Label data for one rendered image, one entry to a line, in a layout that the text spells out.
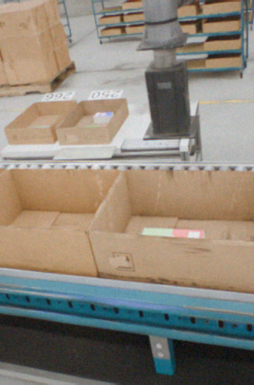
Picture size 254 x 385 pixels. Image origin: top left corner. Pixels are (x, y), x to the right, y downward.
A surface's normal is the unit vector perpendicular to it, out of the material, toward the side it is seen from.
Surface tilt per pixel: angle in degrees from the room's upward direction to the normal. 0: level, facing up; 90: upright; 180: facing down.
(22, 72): 90
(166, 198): 89
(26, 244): 90
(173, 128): 90
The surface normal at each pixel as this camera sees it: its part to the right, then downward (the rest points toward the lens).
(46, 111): -0.26, 0.52
